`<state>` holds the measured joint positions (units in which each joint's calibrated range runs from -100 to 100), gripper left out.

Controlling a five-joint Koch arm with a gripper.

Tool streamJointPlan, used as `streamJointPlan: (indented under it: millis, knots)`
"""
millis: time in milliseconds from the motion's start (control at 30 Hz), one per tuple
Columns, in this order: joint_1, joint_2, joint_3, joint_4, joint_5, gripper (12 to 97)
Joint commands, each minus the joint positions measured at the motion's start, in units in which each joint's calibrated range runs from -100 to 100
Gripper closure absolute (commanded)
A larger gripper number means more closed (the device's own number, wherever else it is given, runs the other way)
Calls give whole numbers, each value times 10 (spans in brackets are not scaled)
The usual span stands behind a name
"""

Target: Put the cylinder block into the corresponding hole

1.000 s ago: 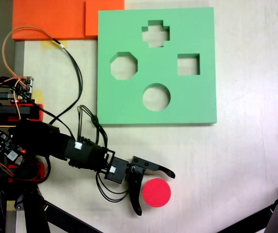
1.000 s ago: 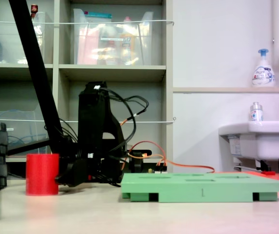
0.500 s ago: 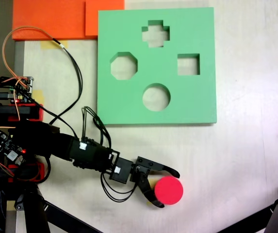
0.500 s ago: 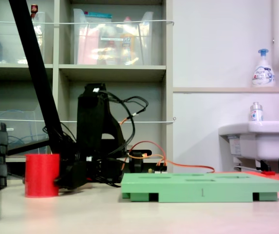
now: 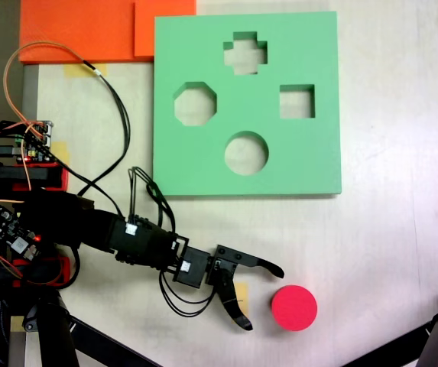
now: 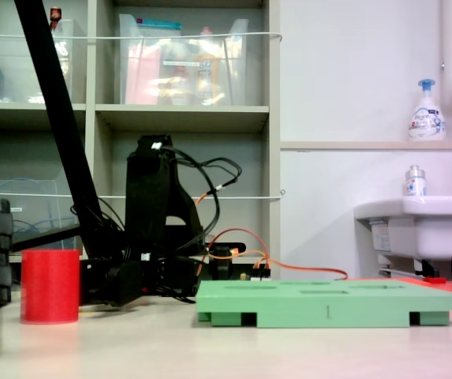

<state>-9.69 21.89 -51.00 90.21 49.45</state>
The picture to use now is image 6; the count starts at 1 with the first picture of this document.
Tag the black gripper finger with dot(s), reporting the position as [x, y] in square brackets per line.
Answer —
[97, 294]
[97, 268]

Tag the red cylinder block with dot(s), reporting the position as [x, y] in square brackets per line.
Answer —
[50, 286]

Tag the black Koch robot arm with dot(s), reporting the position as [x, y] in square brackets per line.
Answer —
[146, 197]

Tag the small red block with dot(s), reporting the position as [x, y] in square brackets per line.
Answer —
[435, 280]

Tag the black clamp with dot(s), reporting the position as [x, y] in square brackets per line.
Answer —
[223, 260]

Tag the grey shelf unit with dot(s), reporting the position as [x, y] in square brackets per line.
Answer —
[182, 114]

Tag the green shape sorter board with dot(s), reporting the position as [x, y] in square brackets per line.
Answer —
[308, 310]

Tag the clear bin with bottles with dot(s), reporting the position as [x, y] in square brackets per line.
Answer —
[20, 71]

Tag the white bottle yellow label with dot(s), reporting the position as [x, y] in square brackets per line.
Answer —
[206, 75]

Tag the large clear storage bin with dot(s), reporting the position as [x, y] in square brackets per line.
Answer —
[241, 79]

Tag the small clear sanitizer bottle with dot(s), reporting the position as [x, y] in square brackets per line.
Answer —
[415, 183]

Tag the white sink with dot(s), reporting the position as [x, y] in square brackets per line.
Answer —
[438, 229]

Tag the white pump soap bottle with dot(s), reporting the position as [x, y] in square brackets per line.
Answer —
[426, 118]

